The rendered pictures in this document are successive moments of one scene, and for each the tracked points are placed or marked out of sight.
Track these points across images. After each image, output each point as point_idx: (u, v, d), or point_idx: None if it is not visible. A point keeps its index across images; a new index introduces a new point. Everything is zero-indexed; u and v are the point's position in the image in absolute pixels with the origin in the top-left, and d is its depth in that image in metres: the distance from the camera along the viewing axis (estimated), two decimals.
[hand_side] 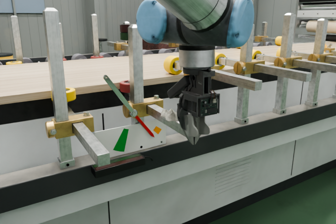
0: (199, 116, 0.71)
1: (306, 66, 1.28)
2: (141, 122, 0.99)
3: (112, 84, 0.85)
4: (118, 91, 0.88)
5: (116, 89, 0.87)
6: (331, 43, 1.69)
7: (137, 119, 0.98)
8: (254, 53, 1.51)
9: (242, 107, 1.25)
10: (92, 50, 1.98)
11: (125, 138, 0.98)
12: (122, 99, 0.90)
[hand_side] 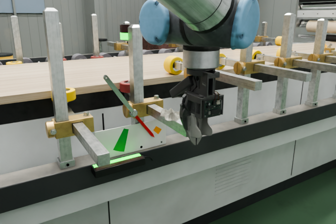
0: (203, 117, 0.71)
1: (306, 66, 1.28)
2: (141, 122, 0.99)
3: (112, 84, 0.85)
4: (118, 91, 0.88)
5: (116, 89, 0.87)
6: (331, 43, 1.69)
7: (137, 119, 0.98)
8: (254, 53, 1.51)
9: (242, 107, 1.25)
10: (92, 50, 1.98)
11: (125, 138, 0.98)
12: (122, 99, 0.90)
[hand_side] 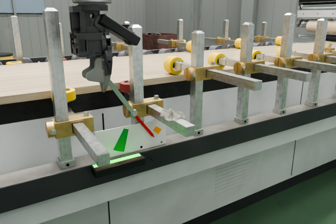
0: (73, 53, 0.71)
1: (306, 66, 1.28)
2: (141, 122, 0.99)
3: (112, 84, 0.85)
4: (118, 91, 0.88)
5: (116, 89, 0.87)
6: (331, 43, 1.69)
7: (137, 119, 0.98)
8: (254, 53, 1.51)
9: (242, 107, 1.25)
10: None
11: (125, 138, 0.98)
12: (122, 99, 0.90)
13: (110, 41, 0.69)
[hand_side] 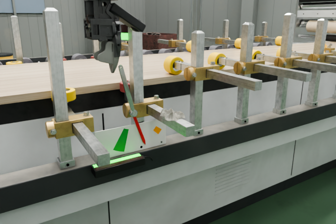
0: (87, 37, 0.81)
1: (306, 66, 1.28)
2: (138, 125, 0.98)
3: (124, 76, 0.87)
4: (127, 85, 0.89)
5: (126, 82, 0.88)
6: (331, 43, 1.69)
7: (134, 120, 0.97)
8: (254, 53, 1.51)
9: (242, 107, 1.25)
10: (92, 50, 1.98)
11: (125, 138, 0.98)
12: (128, 95, 0.91)
13: (119, 26, 0.79)
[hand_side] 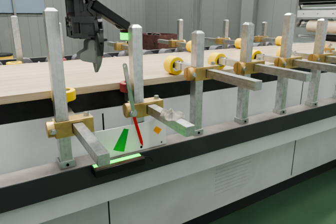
0: (69, 36, 0.78)
1: (306, 66, 1.28)
2: (137, 125, 0.98)
3: (127, 75, 0.87)
4: (129, 84, 0.89)
5: (129, 81, 0.88)
6: (331, 43, 1.69)
7: (134, 120, 0.97)
8: (254, 53, 1.51)
9: (242, 107, 1.25)
10: None
11: (125, 138, 0.98)
12: (130, 94, 0.91)
13: (101, 24, 0.76)
